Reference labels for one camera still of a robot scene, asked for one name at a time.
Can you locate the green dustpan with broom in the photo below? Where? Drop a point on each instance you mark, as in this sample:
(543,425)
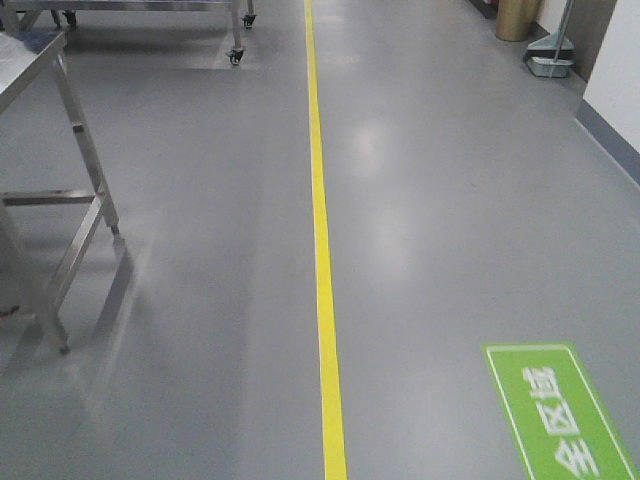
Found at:
(552,55)

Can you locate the gold trash bin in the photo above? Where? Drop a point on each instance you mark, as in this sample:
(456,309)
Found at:
(515,19)

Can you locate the steel cart with casters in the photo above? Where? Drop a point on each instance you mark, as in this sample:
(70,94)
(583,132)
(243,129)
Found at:
(221,24)

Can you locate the green floor sign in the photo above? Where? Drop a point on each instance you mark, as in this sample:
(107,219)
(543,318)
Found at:
(559,425)

